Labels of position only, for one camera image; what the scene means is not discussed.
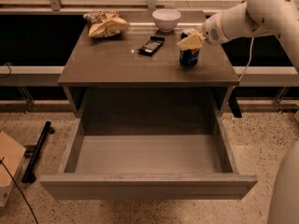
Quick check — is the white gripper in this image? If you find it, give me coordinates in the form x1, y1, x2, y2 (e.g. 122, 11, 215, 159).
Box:
178, 13, 225, 50

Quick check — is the blue pepsi can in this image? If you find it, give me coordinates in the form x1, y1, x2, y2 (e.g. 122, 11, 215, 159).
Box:
179, 28, 199, 67

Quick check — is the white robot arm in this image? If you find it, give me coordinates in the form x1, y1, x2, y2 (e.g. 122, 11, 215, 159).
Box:
178, 0, 299, 224

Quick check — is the grey cabinet with top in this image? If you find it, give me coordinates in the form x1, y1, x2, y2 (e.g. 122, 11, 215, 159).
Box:
58, 10, 239, 109

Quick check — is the open grey top drawer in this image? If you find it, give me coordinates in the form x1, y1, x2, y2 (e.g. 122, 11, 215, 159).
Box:
40, 88, 257, 200

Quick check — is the white ceramic bowl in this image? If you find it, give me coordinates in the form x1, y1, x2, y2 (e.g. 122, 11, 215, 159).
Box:
152, 8, 181, 32

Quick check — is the yellow chip bag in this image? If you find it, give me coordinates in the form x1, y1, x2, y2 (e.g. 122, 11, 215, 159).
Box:
83, 10, 130, 38

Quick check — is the black metal bar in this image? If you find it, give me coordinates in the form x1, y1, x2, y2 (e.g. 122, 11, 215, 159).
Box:
21, 121, 55, 183

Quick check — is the white cable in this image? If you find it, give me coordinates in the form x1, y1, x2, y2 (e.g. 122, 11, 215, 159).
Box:
237, 36, 256, 82

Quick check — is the black cable on floor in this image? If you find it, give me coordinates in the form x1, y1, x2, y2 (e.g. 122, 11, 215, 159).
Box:
0, 157, 39, 224

